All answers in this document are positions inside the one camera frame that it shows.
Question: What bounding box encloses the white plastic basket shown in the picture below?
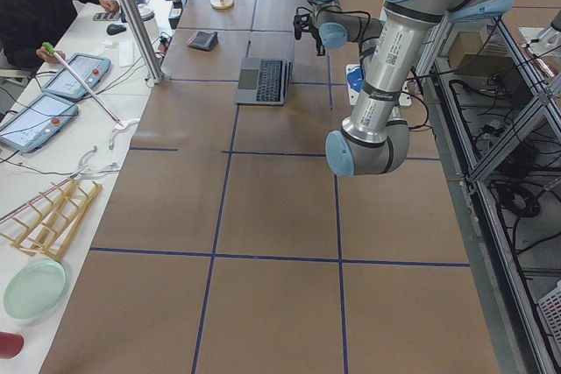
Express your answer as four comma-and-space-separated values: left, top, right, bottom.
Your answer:
537, 281, 561, 347

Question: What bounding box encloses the cardboard box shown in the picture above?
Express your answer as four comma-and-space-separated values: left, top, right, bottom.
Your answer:
448, 32, 486, 76

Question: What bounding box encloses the pale green plate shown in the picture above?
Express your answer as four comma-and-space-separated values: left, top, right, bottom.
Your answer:
3, 259, 67, 321

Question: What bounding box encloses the person in black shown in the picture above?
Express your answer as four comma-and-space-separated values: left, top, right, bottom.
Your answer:
1, 0, 119, 69

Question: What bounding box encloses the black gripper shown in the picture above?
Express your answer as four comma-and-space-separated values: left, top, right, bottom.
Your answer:
309, 24, 325, 56

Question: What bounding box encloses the aluminium frame post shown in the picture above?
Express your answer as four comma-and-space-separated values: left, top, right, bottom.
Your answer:
119, 0, 164, 85

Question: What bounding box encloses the blue desk lamp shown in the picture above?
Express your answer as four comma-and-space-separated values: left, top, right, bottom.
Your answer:
345, 64, 363, 97

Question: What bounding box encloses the smartphone on desk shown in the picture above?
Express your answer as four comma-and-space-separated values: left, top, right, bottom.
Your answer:
93, 12, 120, 22

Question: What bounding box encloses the teach pendant tablet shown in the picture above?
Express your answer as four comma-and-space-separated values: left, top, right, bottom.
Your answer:
41, 53, 112, 102
1, 94, 78, 153

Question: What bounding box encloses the black computer mouse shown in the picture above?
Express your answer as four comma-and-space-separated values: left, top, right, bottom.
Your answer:
106, 24, 126, 36

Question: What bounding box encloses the grey laptop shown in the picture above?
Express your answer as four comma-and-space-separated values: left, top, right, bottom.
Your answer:
234, 32, 295, 106

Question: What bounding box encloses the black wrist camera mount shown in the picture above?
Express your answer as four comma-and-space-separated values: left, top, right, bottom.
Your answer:
293, 6, 311, 40

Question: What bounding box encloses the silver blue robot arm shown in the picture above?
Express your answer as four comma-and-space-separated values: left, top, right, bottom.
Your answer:
309, 0, 515, 177

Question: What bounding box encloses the near teach pendant tablet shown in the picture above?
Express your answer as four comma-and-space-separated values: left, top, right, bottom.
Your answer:
1, 94, 78, 153

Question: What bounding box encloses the far teach pendant tablet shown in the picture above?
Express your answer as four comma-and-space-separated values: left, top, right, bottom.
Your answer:
41, 53, 112, 102

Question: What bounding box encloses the wooden dish rack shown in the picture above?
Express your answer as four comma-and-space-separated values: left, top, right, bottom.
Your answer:
1, 178, 103, 262

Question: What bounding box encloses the long pink rod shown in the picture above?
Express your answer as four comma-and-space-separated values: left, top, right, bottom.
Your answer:
42, 42, 127, 130

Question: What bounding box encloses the red cup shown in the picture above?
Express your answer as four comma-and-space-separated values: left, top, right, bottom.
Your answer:
0, 331, 25, 359

